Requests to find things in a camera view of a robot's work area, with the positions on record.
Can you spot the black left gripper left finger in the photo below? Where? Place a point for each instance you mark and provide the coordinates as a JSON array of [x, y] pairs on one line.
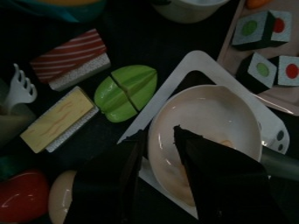
[[102, 186]]

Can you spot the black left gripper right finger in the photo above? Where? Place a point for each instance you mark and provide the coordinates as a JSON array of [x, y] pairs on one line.
[[230, 180]]

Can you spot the orange toy carrot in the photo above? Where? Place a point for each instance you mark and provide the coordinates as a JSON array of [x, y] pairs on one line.
[[257, 3]]

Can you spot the cream toy egg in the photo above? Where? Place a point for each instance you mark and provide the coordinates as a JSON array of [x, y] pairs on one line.
[[61, 198]]

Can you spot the white toy frying pan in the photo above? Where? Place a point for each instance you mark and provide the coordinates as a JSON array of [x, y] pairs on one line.
[[210, 122]]

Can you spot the red toy tomato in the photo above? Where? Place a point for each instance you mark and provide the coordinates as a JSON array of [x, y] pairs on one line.
[[23, 196]]

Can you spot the egg nigiri toy block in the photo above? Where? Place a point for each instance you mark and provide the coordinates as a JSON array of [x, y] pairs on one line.
[[58, 119]]

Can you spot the beige toy utensil holder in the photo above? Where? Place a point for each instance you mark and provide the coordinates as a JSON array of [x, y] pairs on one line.
[[14, 124]]

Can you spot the green toy pepper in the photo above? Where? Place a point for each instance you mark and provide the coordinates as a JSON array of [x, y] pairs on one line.
[[126, 92]]

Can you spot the pink wooden sushi tray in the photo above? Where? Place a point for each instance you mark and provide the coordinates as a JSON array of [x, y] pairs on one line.
[[282, 93]]

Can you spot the sushi roll block green centre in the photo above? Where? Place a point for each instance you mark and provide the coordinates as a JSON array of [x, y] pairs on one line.
[[258, 72], [253, 29]]

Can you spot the white plastic toy fork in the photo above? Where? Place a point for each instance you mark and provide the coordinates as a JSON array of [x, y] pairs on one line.
[[20, 90]]

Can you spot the sushi roll block red centre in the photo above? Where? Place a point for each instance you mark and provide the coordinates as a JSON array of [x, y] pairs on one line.
[[281, 26], [289, 71]]

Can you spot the salmon nigiri toy block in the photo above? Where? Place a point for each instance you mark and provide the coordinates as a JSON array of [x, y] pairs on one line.
[[70, 59]]

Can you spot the white toy cup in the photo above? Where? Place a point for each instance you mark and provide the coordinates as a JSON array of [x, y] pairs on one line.
[[189, 10]]

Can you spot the teal toy bowl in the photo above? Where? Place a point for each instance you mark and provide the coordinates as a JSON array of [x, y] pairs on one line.
[[58, 10]]

